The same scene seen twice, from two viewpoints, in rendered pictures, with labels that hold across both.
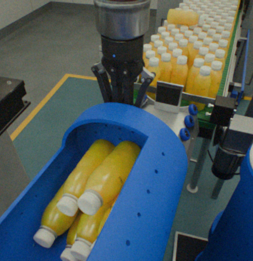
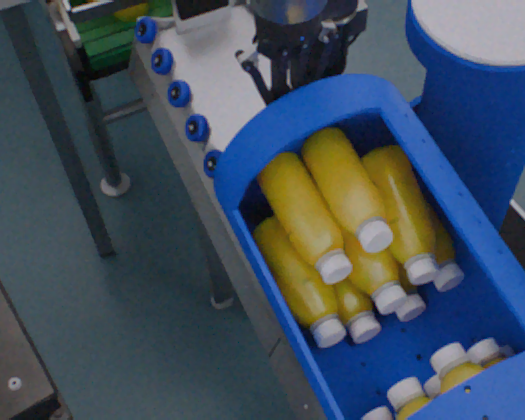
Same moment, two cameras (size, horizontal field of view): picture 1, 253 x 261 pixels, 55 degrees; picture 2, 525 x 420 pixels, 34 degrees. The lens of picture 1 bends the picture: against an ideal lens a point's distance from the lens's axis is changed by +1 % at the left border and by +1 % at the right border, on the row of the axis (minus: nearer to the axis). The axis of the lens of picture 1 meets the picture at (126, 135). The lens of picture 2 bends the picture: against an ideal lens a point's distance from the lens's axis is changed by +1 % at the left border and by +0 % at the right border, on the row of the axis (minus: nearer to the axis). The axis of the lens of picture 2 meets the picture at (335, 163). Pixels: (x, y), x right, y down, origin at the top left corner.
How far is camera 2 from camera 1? 0.73 m
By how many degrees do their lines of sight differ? 35
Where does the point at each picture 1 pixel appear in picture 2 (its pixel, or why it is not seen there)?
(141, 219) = (464, 196)
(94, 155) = (297, 185)
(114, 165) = (355, 174)
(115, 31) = (310, 13)
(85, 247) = (396, 288)
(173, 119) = (234, 34)
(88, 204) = (382, 235)
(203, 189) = not seen: hidden behind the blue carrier
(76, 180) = (321, 231)
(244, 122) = not seen: outside the picture
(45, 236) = (336, 325)
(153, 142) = (391, 110)
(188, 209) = not seen: hidden behind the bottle
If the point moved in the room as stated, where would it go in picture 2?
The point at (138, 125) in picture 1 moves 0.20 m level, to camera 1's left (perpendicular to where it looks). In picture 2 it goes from (359, 102) to (243, 207)
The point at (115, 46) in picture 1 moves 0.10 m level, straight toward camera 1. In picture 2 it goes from (304, 27) to (377, 73)
